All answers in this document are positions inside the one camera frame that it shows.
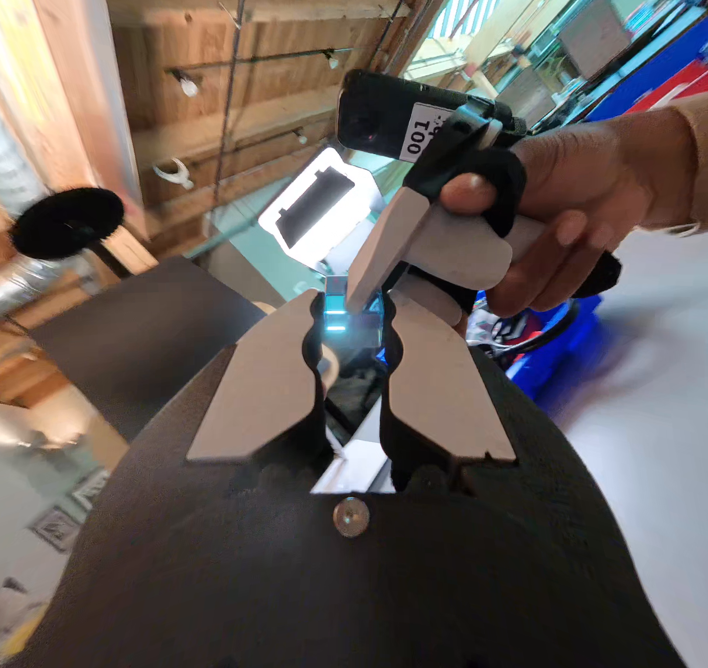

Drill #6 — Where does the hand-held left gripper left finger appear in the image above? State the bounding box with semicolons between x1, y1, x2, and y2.
185;289;328;490

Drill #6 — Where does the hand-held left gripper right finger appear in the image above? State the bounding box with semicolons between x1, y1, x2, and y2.
380;291;519;493

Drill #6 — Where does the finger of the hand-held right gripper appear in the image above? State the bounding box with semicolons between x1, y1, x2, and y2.
344;187;431;316

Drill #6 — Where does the clear acrylic cube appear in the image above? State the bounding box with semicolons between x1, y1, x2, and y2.
322;275;386;348

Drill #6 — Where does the blue plastic bin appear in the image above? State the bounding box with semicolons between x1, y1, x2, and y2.
465;289;609;422

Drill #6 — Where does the person's right forearm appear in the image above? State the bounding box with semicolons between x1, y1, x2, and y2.
666;91;708;237

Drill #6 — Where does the person's right hand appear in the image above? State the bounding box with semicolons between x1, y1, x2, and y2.
438;106;697;320

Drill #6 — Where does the white softbox light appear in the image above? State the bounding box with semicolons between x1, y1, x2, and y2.
257;146;386;273

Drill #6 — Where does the black panel on white stand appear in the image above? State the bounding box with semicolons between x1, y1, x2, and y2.
28;256;339;443

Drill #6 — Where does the white ceiling hook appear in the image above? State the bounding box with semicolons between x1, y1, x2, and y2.
152;157;195;191

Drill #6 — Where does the grey standing panel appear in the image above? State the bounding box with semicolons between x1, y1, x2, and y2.
558;0;632;81

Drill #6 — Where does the blue storage bin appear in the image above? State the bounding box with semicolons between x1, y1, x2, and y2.
583;12;708;124

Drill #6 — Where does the red storage bin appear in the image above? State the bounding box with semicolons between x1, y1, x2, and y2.
625;59;708;114

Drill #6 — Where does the black cable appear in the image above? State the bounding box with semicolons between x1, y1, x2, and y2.
491;298;580;356

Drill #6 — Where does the silver air duct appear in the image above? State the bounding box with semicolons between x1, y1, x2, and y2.
0;120;97;315

